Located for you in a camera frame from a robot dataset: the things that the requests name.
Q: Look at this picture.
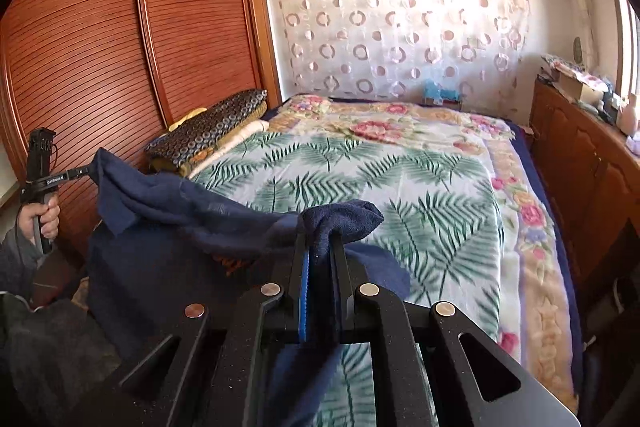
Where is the navy printed t-shirt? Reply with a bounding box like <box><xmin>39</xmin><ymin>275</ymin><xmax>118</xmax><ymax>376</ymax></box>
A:
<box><xmin>88</xmin><ymin>150</ymin><xmax>410</xmax><ymax>426</ymax></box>

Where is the grey left sleeve forearm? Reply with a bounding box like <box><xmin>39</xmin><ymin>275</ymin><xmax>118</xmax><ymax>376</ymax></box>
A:
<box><xmin>0</xmin><ymin>227</ymin><xmax>47</xmax><ymax>301</ymax></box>

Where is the person's left hand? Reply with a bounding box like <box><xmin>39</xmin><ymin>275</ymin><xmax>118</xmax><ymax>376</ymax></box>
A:
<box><xmin>17</xmin><ymin>194</ymin><xmax>60</xmax><ymax>244</ymax></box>

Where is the dark patterned folded blanket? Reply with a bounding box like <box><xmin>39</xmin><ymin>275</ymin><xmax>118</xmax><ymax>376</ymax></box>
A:
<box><xmin>144</xmin><ymin>89</ymin><xmax>268</xmax><ymax>176</ymax></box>

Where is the floral and fern bedspread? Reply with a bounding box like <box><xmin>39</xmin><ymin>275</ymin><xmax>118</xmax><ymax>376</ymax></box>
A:
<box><xmin>192</xmin><ymin>94</ymin><xmax>580</xmax><ymax>409</ymax></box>

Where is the brown slatted wooden wardrobe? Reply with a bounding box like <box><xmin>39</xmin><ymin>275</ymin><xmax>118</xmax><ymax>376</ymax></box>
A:
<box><xmin>0</xmin><ymin>0</ymin><xmax>284</xmax><ymax>258</ymax></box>

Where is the light blue box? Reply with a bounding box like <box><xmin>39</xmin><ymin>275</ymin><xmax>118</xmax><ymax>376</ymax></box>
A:
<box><xmin>423</xmin><ymin>80</ymin><xmax>462</xmax><ymax>107</ymax></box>

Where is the white circle-pattern curtain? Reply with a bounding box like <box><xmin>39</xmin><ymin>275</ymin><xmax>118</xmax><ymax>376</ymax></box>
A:
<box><xmin>270</xmin><ymin>0</ymin><xmax>530</xmax><ymax>119</ymax></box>

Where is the brown wooden side cabinet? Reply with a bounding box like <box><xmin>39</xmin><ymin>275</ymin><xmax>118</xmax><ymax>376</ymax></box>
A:
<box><xmin>529</xmin><ymin>80</ymin><xmax>639</xmax><ymax>308</ymax></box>

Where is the cardboard box on cabinet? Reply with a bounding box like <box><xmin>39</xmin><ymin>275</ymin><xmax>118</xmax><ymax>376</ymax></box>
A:
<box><xmin>555</xmin><ymin>72</ymin><xmax>608</xmax><ymax>106</ymax></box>

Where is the small round desk fan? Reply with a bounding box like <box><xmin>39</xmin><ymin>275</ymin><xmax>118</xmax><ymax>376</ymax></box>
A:
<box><xmin>573</xmin><ymin>37</ymin><xmax>584</xmax><ymax>67</ymax></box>

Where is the bright window with frame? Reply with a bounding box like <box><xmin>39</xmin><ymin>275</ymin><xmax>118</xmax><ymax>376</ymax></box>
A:
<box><xmin>614</xmin><ymin>0</ymin><xmax>639</xmax><ymax>100</ymax></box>

